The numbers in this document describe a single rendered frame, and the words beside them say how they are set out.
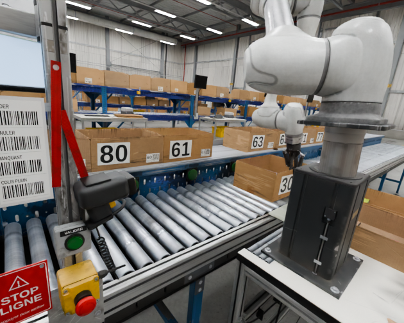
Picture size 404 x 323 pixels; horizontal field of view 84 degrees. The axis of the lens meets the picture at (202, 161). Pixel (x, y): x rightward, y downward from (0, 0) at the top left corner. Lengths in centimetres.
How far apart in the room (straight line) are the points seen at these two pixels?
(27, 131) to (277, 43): 62
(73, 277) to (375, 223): 122
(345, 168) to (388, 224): 60
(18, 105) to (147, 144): 84
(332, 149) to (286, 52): 31
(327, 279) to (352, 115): 50
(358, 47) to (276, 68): 20
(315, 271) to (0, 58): 97
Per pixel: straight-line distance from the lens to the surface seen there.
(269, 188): 131
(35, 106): 51
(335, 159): 78
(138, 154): 126
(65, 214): 58
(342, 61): 74
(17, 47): 63
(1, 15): 61
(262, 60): 70
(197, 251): 87
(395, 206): 165
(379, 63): 77
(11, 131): 51
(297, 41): 73
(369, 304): 89
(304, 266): 89
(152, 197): 124
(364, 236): 108
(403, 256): 108
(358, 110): 75
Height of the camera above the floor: 126
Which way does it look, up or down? 15 degrees down
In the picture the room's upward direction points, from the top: 5 degrees clockwise
